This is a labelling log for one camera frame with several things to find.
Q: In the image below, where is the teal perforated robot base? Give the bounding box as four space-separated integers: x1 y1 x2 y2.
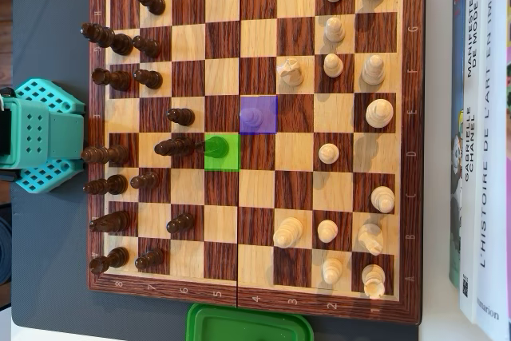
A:
14 78 87 195

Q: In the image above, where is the dark brown chess bishop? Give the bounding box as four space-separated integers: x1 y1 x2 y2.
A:
153 137 197 158
82 174 129 196

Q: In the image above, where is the white chess knight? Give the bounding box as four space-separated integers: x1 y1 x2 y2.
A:
276 57 305 87
357 223 385 256

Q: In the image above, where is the white chess king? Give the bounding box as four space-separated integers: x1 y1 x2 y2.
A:
365 97 395 129

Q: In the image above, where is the white chess bishop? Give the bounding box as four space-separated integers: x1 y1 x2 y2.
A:
361 54 387 86
370 185 396 215

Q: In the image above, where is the dark brown chess queen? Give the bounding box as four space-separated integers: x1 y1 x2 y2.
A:
81 144 131 165

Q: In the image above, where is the dark brown chess rook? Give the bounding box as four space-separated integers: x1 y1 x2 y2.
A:
91 68 132 93
89 247 131 276

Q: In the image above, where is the dark brown chess knight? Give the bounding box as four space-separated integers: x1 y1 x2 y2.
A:
89 210 132 235

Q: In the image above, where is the white chess rook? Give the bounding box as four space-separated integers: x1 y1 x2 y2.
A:
361 264 387 300

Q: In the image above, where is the dark brown chess king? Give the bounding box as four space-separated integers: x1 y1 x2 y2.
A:
80 22 134 57

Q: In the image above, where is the wooden folding chessboard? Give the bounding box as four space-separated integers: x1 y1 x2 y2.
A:
86 0 425 327

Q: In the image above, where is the green plastic tray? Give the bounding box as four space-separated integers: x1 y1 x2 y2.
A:
185 303 315 341

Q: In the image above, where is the blue illustrated book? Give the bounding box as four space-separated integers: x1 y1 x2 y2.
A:
448 0 469 291

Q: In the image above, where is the white Gabrielle Chanel book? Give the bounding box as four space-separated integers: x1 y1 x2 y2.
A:
458 0 486 324

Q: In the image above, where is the dark grey table mat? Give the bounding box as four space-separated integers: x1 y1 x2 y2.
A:
10 0 426 341

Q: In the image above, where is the dark rounded object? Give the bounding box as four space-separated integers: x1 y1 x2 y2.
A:
0 216 13 285

